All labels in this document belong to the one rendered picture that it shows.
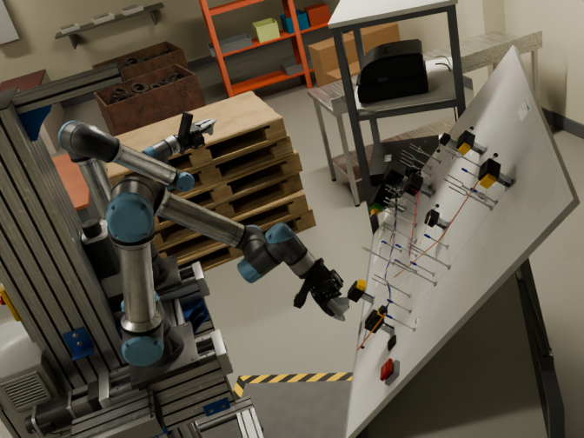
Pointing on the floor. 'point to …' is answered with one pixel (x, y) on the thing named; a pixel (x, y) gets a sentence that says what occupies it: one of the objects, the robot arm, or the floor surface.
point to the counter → (49, 131)
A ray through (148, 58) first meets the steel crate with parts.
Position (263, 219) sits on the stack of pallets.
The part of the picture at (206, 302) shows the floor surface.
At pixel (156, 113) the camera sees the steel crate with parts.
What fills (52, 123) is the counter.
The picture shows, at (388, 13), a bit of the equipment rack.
